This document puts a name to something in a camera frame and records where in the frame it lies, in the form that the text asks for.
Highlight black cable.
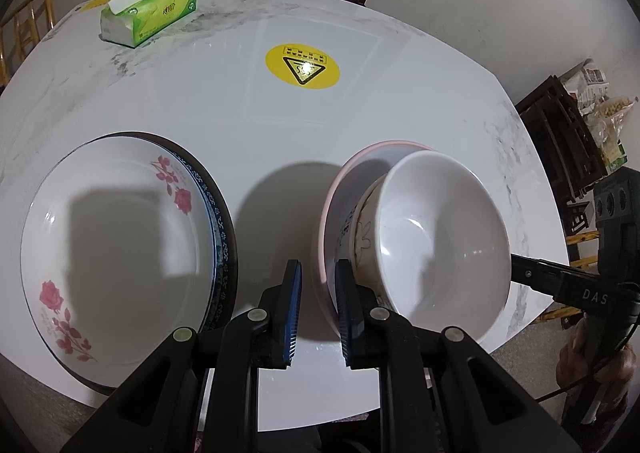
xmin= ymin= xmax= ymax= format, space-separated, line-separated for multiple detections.
xmin=534 ymin=283 xmax=640 ymax=404

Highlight white plate with red roses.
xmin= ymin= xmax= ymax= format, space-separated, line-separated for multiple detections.
xmin=20 ymin=134 xmax=219 ymax=386

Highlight pink bowl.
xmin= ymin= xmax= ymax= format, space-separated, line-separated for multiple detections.
xmin=311 ymin=142 xmax=436 ymax=334

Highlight white bowl with blue cartoon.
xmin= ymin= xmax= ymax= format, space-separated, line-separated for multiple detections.
xmin=375 ymin=149 xmax=512 ymax=344

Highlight yellow bamboo chair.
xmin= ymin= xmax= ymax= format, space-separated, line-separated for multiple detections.
xmin=0 ymin=0 xmax=58 ymax=89
xmin=540 ymin=228 xmax=601 ymax=330

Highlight person's right hand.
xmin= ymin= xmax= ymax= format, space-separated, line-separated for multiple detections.
xmin=556 ymin=320 xmax=639 ymax=415

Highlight pile of snack bags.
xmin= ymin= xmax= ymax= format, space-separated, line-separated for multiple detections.
xmin=560 ymin=58 xmax=640 ymax=171

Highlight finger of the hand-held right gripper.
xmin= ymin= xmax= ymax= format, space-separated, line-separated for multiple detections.
xmin=510 ymin=253 xmax=567 ymax=300

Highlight stacked dark wooden chairs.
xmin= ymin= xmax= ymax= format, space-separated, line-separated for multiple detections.
xmin=515 ymin=76 xmax=608 ymax=201

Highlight dark plate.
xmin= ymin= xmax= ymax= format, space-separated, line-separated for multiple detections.
xmin=107 ymin=130 xmax=239 ymax=336

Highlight blue patterned plate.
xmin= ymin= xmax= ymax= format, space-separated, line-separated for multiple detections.
xmin=165 ymin=148 xmax=232 ymax=334

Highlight green tissue pack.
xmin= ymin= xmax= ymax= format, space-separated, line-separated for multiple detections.
xmin=100 ymin=0 xmax=198 ymax=49

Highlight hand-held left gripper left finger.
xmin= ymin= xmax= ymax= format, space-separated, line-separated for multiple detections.
xmin=60 ymin=258 xmax=303 ymax=453

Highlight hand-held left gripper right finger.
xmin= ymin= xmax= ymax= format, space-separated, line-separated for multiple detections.
xmin=334 ymin=258 xmax=581 ymax=453

